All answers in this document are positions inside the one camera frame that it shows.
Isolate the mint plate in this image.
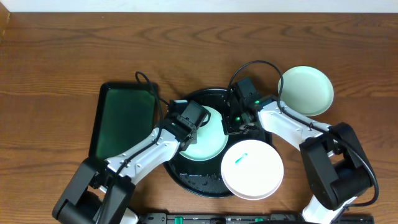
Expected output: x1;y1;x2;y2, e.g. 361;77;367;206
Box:
180;106;228;161
278;66;334;116

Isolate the white plate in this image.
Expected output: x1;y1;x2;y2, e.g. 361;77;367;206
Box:
221;139;284;200

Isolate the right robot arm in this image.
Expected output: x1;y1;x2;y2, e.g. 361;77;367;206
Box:
223;94;379;223

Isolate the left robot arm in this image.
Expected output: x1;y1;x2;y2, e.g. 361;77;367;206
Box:
52;114;210;223

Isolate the round black tray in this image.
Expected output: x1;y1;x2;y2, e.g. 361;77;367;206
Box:
164;88;272;198

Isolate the rectangular black tray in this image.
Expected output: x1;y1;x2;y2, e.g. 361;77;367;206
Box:
88;82;156;160

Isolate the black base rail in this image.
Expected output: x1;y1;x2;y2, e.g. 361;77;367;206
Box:
141;212;376;224

